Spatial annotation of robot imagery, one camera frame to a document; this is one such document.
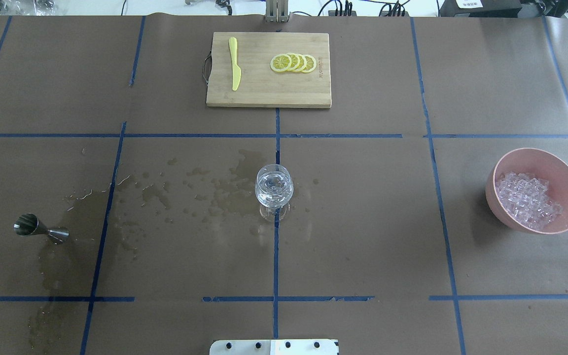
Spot steel double jigger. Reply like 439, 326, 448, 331
13, 213, 70, 244

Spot clear wine glass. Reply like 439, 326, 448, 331
254, 164, 294, 222

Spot clear ice cubes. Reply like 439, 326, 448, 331
495, 171, 564, 231

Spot bamboo cutting board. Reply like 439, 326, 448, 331
207, 32, 333, 109

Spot lemon slice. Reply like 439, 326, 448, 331
270, 54, 293, 72
287, 53, 303, 71
293, 54, 307, 72
301, 54, 317, 73

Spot yellow plastic knife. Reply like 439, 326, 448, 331
228, 37, 242, 91

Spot black box device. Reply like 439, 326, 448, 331
439, 0, 522, 18

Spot pink bowl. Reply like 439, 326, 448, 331
485, 147, 568, 235

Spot plastic bag with parts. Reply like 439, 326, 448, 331
0, 0, 67, 16

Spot aluminium frame post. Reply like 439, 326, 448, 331
265, 0, 290, 23

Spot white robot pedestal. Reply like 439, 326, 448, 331
209, 339, 340, 355

